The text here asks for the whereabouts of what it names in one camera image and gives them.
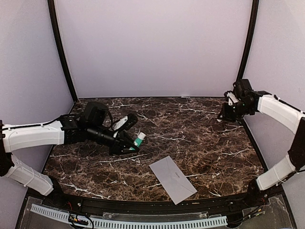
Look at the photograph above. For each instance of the green glue stick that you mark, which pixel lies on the green glue stick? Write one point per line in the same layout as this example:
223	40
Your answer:
139	139

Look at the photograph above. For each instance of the grey envelope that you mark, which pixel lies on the grey envelope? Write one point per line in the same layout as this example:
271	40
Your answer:
172	179

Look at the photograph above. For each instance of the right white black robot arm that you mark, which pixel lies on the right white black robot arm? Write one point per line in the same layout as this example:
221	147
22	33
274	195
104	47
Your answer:
278	126

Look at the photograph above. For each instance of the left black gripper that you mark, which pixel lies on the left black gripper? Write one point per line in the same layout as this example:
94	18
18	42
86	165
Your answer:
120	141

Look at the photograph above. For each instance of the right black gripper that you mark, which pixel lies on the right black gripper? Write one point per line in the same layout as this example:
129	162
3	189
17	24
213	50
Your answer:
226	115

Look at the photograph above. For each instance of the black frame post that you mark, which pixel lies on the black frame post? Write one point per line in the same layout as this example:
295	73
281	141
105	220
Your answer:
249	39
60	49

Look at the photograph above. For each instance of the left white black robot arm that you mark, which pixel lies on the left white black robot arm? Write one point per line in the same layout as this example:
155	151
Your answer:
64	130

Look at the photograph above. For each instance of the right black frame post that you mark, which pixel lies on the right black frame post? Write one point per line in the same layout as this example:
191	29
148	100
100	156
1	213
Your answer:
249	39

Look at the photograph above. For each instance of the left black frame post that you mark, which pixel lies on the left black frame post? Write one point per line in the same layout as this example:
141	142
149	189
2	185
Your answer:
60	49

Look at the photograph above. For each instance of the black front rail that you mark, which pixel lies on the black front rail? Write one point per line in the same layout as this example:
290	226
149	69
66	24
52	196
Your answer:
96	206

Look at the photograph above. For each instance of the small circuit board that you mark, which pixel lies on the small circuit board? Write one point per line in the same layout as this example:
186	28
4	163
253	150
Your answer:
74	220

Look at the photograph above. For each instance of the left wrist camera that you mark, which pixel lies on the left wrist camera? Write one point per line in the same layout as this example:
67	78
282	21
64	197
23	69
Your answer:
124	123

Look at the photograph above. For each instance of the white slotted cable duct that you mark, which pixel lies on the white slotted cable duct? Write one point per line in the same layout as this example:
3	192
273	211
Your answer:
99	223

